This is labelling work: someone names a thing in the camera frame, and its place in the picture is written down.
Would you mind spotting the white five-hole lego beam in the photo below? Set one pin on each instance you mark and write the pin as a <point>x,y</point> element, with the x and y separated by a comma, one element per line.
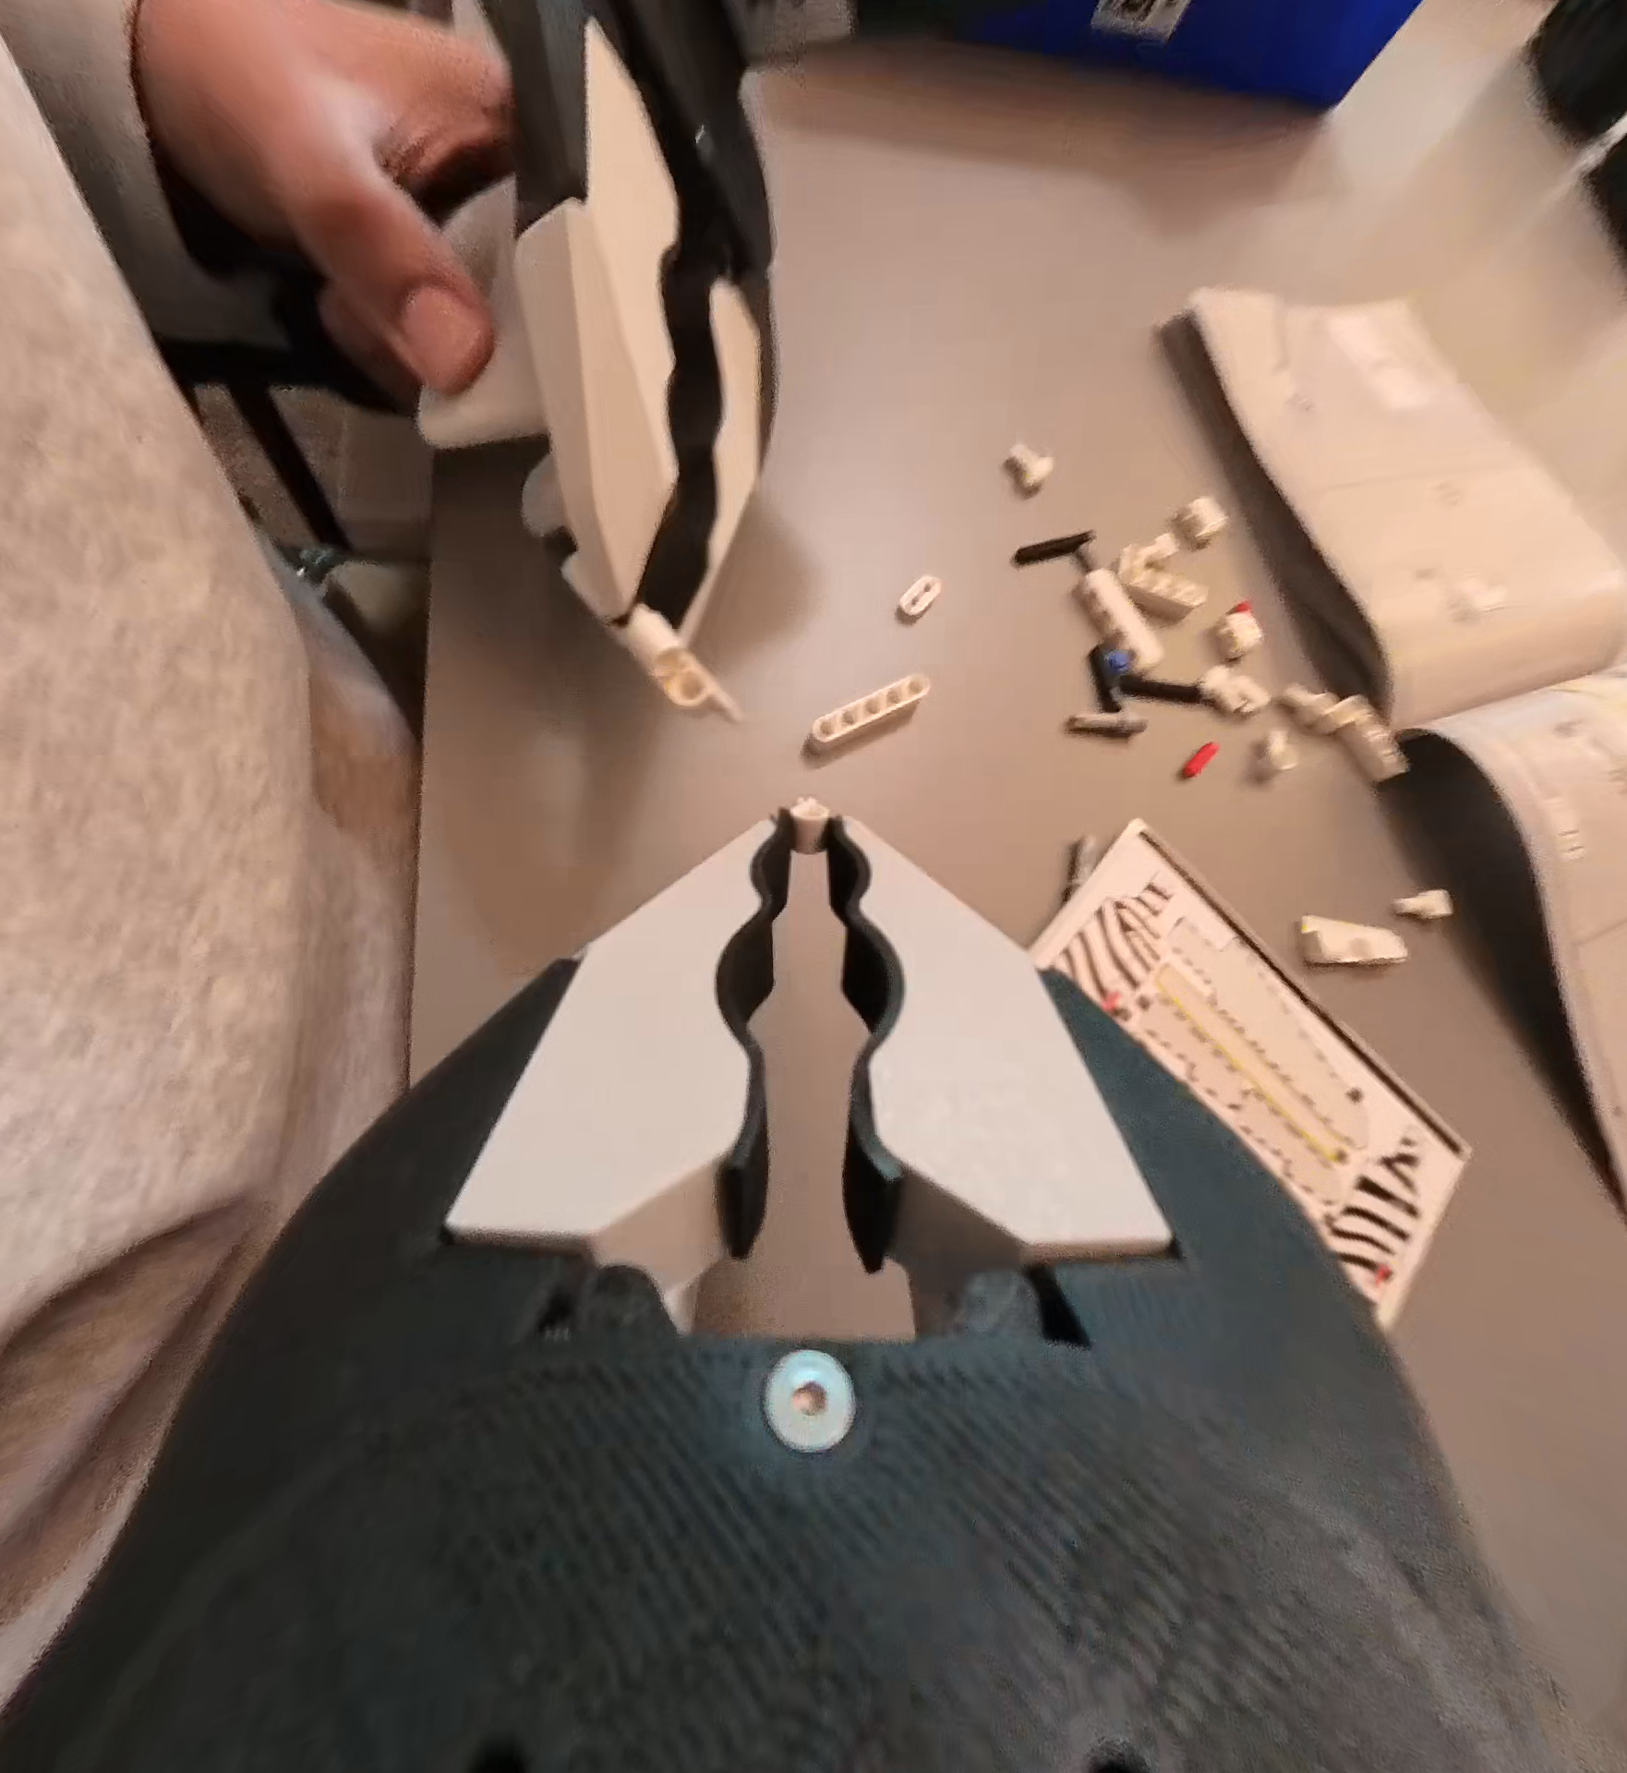
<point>869,714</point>

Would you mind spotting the black round object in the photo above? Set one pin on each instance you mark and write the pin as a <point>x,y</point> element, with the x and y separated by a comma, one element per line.
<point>1602,57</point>

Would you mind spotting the person's left hand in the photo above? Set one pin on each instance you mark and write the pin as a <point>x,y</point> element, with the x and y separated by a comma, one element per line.
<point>314,111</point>

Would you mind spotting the tiny white lego piece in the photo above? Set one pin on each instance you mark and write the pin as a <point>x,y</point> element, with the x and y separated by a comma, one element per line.
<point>1422,906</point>

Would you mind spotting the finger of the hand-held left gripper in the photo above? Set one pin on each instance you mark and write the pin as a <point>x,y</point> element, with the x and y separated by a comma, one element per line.
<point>605,348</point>
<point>744,403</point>

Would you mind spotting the white two-hole lego link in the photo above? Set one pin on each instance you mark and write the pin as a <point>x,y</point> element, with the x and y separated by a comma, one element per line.
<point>917,597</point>

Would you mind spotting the small pale lego connector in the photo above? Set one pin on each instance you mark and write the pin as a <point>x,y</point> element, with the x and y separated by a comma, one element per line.
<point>807,824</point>

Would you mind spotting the pile of white lego pieces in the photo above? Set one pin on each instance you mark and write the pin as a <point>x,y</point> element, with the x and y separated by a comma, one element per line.
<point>1118,610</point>

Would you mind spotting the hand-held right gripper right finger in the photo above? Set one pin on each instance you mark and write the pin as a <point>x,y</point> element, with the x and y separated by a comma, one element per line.
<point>1007,1109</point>

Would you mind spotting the blue plastic bin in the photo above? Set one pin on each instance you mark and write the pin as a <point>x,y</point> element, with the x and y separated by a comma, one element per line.
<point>1172,42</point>

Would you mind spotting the person's grey fleece clothing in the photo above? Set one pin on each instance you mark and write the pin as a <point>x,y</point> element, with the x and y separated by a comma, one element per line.
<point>93,832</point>

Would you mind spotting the zebra print sticker sheet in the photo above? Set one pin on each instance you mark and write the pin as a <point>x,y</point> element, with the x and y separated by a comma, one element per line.
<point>1241,1053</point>

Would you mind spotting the white lego wedge piece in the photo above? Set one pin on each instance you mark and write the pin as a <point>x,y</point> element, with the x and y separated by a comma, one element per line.
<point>1351,944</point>

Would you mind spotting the white lego connector with pin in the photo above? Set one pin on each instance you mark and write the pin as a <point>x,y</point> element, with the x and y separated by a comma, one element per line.
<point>673,673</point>

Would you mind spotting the black lego axle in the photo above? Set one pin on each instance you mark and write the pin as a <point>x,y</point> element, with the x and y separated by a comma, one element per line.
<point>1051,549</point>
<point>1159,690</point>

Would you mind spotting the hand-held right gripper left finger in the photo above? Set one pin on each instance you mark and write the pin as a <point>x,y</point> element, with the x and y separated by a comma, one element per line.
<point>605,1094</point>

